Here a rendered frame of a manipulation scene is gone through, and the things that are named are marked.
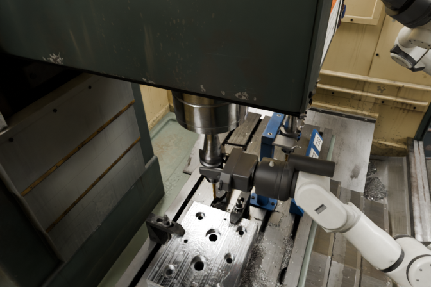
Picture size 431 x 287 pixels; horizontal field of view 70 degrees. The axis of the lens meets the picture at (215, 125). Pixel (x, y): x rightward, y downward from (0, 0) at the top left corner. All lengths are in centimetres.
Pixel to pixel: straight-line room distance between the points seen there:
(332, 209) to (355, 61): 107
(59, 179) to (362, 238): 79
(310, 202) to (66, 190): 70
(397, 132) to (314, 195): 122
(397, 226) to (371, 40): 82
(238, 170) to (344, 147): 105
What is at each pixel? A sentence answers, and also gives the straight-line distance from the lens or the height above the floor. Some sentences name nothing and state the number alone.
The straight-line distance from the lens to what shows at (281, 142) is 96.
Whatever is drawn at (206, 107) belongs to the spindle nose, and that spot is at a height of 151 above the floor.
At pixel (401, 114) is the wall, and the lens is 178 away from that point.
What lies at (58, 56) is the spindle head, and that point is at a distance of 66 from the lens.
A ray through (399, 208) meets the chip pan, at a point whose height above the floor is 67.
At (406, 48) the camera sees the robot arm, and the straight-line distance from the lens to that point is 116.
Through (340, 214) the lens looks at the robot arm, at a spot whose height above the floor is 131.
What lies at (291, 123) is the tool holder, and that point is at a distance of 97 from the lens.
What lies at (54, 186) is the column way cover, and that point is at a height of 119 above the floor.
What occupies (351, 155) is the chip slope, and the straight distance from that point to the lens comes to 168.
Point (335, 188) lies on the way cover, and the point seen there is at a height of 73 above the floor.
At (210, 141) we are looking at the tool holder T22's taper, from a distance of 68.
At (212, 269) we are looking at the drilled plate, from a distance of 95.
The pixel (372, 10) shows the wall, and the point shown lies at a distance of 155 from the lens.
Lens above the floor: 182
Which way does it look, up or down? 37 degrees down
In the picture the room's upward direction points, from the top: 2 degrees counter-clockwise
